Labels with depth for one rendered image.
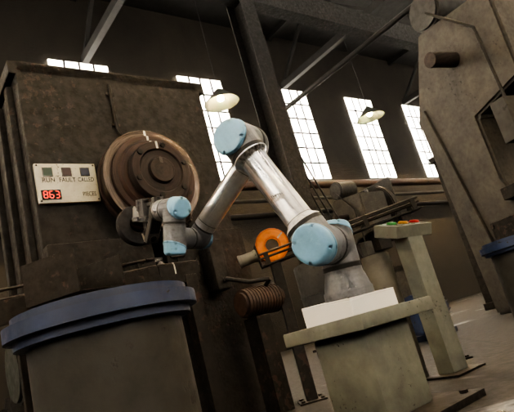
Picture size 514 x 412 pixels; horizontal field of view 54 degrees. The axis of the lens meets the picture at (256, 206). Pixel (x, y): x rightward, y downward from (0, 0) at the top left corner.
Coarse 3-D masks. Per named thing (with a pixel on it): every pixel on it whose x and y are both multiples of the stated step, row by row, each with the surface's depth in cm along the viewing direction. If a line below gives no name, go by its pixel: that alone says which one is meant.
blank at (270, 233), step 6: (270, 228) 238; (264, 234) 237; (270, 234) 238; (276, 234) 238; (282, 234) 238; (258, 240) 237; (264, 240) 237; (282, 240) 237; (258, 246) 236; (264, 246) 236; (258, 252) 235; (270, 252) 235; (270, 258) 234; (276, 258) 235
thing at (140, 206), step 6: (150, 198) 182; (156, 198) 178; (162, 198) 179; (138, 204) 184; (144, 204) 181; (150, 204) 179; (138, 210) 184; (144, 210) 180; (150, 210) 175; (144, 216) 181; (150, 216) 176
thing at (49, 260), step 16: (64, 256) 159; (32, 272) 162; (48, 272) 160; (64, 272) 158; (80, 272) 187; (96, 272) 185; (112, 272) 183; (32, 288) 161; (48, 288) 159; (64, 288) 157; (80, 288) 186; (96, 288) 164; (32, 304) 160
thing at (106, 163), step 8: (128, 136) 231; (136, 136) 233; (152, 136) 238; (160, 136) 241; (112, 144) 224; (120, 144) 227; (176, 144) 245; (112, 152) 223; (184, 152) 246; (104, 160) 219; (104, 168) 218; (192, 168) 245; (104, 176) 217; (104, 184) 219; (112, 184) 217; (104, 192) 220; (112, 192) 216; (112, 200) 218; (120, 200) 217; (192, 200) 238; (120, 208) 216; (192, 208) 237; (136, 224) 223
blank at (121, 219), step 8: (128, 208) 191; (120, 216) 188; (128, 216) 190; (120, 224) 187; (128, 224) 189; (144, 224) 195; (120, 232) 187; (128, 232) 188; (136, 232) 190; (144, 232) 191; (128, 240) 187; (136, 240) 188; (144, 240) 190
